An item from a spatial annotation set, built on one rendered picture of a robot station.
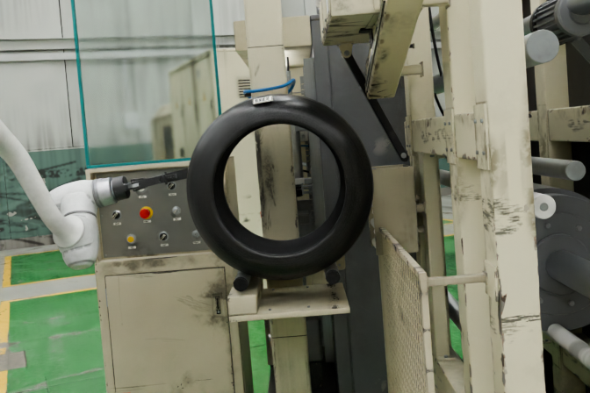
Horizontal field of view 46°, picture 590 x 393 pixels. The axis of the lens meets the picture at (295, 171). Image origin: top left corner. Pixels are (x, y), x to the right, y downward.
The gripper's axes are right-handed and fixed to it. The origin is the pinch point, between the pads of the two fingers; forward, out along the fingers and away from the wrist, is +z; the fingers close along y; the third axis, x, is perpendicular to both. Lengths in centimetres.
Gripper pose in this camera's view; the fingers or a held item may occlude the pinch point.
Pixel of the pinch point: (177, 175)
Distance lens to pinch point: 223.6
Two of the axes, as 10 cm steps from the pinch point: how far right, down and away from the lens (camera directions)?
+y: 0.0, -0.5, 10.0
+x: 2.2, 9.7, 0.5
